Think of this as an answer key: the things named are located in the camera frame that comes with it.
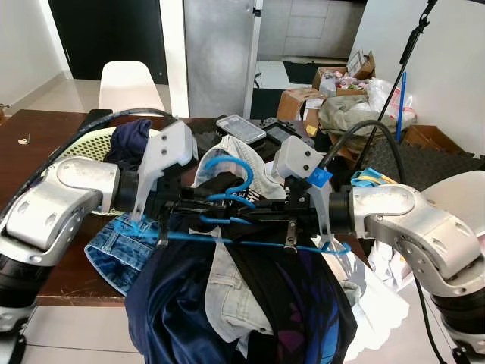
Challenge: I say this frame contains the grey handheld device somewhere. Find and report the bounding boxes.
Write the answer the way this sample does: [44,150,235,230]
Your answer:
[216,114,268,145]

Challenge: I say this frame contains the yellow orange cloth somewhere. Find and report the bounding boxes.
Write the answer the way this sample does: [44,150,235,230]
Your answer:
[350,168,396,190]

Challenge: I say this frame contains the dark foam floor mat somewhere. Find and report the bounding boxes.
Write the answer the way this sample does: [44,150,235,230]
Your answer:
[356,140,485,187]

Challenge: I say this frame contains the blue stick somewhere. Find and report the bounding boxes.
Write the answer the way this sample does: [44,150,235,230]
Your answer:
[396,72,407,143]

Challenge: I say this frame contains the light grey denim garment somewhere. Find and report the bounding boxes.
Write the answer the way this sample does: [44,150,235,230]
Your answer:
[203,227,275,357]

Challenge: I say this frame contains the light green laundry basket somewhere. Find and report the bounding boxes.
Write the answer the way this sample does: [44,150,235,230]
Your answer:
[59,125,164,166]

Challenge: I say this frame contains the white plastic bag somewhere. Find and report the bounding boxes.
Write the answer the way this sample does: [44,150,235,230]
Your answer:
[368,76,416,124]

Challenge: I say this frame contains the black door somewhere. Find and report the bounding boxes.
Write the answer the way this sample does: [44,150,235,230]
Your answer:
[49,0,169,84]

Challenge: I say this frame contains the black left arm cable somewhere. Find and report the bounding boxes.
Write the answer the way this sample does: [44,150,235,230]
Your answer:
[0,108,180,221]

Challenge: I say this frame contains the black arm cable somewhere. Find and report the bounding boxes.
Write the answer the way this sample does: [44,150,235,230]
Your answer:
[318,119,405,187]
[0,108,180,221]

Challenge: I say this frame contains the flat black pouch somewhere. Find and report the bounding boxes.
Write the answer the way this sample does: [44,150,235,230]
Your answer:
[80,108,114,131]

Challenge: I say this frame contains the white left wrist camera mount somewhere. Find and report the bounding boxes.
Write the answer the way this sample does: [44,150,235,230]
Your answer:
[130,120,199,226]

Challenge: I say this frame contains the brown cardboard box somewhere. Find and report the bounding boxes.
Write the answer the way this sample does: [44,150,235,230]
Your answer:
[277,87,327,122]
[402,125,459,156]
[312,67,351,96]
[347,50,377,80]

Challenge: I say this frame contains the pale grey garment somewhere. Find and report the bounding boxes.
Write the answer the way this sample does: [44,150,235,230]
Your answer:
[193,135,287,204]

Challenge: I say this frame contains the blue jeans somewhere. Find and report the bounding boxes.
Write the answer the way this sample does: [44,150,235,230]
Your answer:
[83,216,164,298]

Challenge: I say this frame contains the thin black tripod stand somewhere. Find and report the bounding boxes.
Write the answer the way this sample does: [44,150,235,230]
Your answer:
[355,0,440,169]

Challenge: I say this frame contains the black doormat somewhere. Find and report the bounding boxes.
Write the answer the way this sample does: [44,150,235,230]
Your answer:
[283,61,321,84]

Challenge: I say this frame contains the white garment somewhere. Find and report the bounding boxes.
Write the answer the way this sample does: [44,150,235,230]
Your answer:
[333,246,414,361]

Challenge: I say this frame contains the olive green bag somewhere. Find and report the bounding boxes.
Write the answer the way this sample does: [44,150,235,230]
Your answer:
[318,95,396,139]

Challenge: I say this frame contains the black controller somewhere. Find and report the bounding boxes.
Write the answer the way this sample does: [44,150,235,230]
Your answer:
[261,118,305,149]

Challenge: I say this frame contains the grey door panel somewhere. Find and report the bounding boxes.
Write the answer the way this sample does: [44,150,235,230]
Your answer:
[184,0,256,118]

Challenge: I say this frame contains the blue plastic hanger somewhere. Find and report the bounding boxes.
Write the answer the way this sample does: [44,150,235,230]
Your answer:
[112,155,353,256]

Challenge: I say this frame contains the navy purple print garment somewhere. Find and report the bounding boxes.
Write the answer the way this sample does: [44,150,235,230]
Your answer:
[125,220,358,364]

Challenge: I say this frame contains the blue tape tag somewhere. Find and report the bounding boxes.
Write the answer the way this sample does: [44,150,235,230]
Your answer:
[307,167,333,189]

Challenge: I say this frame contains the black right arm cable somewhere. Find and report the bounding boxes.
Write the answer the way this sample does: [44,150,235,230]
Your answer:
[318,119,405,187]

